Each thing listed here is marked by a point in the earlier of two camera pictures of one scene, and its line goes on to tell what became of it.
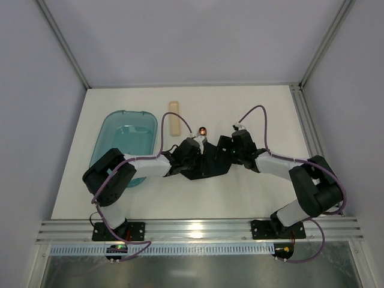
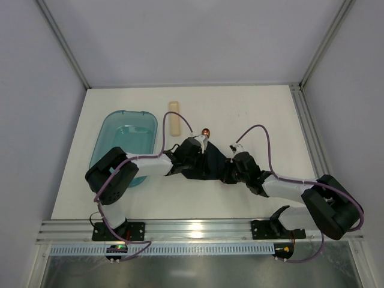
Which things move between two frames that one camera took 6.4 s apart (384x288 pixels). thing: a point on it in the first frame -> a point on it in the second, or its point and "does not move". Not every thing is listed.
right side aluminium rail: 312,141 does not move
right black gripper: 225,150 -> 227,169
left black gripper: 200,162 does not move
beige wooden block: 174,120 does not move
